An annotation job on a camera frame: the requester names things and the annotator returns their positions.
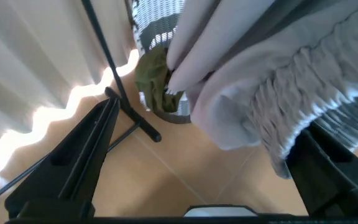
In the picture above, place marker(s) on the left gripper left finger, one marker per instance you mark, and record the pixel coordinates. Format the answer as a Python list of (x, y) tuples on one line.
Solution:
[(42, 193)]

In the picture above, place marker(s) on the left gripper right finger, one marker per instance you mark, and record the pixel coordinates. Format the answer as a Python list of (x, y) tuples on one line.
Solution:
[(328, 186)]

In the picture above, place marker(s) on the pale grey shorts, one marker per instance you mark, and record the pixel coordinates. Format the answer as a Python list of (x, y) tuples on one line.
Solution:
[(259, 62)]

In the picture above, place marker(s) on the black clothes rack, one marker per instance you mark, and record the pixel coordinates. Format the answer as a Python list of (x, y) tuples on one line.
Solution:
[(141, 119)]

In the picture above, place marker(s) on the white laundry basket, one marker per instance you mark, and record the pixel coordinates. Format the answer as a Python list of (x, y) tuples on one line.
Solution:
[(157, 15)]

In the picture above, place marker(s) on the beige curtain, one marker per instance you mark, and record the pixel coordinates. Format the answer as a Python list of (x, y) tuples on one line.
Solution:
[(26, 62)]

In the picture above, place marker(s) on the green garment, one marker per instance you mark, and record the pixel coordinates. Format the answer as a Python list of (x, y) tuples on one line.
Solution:
[(152, 77)]

